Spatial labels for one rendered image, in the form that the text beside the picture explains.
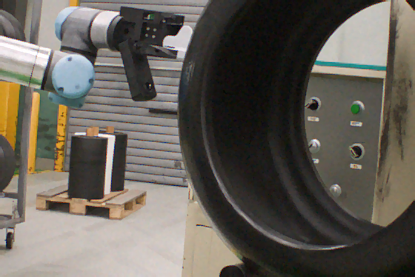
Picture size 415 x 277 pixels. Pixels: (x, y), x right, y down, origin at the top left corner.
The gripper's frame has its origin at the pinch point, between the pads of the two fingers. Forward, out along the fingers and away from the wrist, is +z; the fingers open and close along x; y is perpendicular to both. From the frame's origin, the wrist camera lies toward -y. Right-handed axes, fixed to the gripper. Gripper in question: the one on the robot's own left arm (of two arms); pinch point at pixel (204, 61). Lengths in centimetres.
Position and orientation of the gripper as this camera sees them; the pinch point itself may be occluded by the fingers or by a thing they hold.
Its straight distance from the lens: 151.0
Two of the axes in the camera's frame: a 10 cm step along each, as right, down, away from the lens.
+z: 7.9, 2.1, -5.8
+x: 5.9, 0.0, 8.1
